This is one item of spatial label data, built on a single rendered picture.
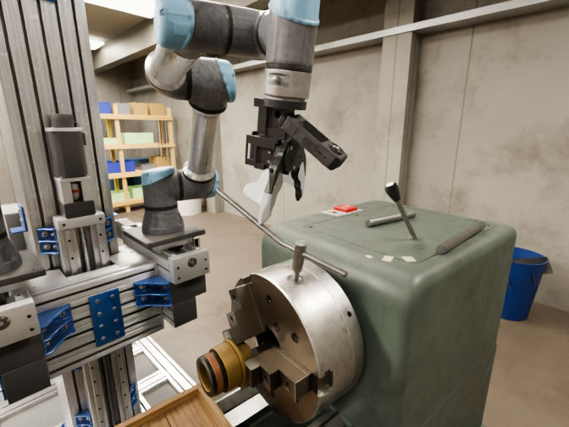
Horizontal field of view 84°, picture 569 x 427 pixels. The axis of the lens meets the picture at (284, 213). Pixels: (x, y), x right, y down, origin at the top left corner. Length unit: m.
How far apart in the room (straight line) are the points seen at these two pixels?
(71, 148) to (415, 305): 1.05
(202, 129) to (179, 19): 0.53
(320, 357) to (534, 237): 3.15
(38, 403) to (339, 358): 1.79
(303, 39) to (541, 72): 3.12
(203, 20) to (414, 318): 0.62
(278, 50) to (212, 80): 0.45
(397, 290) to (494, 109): 3.03
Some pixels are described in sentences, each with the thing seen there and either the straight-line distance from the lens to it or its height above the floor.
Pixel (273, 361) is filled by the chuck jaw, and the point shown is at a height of 1.10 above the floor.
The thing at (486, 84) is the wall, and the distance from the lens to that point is 3.60.
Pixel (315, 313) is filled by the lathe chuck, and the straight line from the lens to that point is 0.61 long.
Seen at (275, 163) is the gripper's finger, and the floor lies 1.47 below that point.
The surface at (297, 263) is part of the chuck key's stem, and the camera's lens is 0.61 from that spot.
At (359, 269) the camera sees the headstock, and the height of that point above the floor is 1.24.
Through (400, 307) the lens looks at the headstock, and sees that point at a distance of 0.65.
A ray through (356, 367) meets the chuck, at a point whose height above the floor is 1.08.
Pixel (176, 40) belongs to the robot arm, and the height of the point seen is 1.65.
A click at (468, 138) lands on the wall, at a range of 3.60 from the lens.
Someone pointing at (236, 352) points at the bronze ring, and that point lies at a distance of 0.66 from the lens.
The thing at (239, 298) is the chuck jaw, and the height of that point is 1.19.
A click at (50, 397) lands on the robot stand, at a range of 2.21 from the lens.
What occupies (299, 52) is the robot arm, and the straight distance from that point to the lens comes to 0.52.
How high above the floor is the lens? 1.52
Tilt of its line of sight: 15 degrees down
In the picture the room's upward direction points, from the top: straight up
